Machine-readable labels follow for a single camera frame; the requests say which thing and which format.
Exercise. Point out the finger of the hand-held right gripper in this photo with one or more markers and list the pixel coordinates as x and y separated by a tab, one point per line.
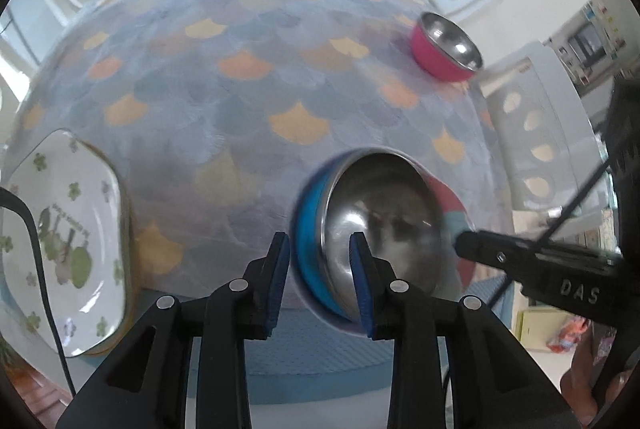
500	251

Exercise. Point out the floral hexagonal plate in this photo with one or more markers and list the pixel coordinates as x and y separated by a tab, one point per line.
75	209

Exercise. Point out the yellow-green box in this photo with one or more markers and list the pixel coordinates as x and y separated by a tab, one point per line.
535	329

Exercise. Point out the blue textured mat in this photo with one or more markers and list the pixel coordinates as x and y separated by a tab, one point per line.
320	354

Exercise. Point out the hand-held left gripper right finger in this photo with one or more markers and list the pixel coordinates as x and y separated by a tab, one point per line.
362	289

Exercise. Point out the blue steel bowl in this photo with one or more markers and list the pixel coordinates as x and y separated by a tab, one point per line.
390	209

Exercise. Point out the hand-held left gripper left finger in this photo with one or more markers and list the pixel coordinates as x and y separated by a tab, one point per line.
280	274

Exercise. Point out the person's right hand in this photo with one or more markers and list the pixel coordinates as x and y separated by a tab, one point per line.
580	374

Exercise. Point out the scallop-patterned table mat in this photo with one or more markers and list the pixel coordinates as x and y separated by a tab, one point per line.
225	119

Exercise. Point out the colourful plastic bag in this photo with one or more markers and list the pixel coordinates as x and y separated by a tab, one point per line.
572	334

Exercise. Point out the cluttered background shelf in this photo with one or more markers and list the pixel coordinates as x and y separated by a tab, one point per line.
585	39

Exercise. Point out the red steel bowl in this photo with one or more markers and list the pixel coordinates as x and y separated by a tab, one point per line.
445	41

